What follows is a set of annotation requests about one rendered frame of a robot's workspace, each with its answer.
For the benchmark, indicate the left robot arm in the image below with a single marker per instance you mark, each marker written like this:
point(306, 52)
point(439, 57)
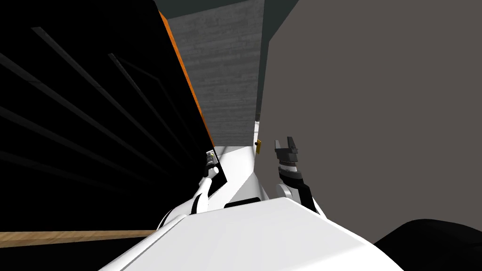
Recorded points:
point(202, 195)

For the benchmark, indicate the grey door leaf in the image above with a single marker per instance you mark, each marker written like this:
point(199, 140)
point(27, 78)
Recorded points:
point(369, 113)

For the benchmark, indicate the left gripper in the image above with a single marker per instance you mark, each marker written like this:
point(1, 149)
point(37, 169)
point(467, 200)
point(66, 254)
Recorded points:
point(211, 159)

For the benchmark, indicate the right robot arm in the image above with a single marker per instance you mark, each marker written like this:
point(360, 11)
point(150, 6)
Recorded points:
point(301, 188)

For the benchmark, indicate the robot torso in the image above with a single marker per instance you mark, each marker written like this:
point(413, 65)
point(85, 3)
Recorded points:
point(241, 241)

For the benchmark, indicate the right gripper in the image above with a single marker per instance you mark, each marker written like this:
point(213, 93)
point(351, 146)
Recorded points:
point(287, 156)

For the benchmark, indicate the black cabinet with orange edge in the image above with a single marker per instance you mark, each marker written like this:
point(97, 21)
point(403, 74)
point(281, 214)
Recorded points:
point(83, 113)

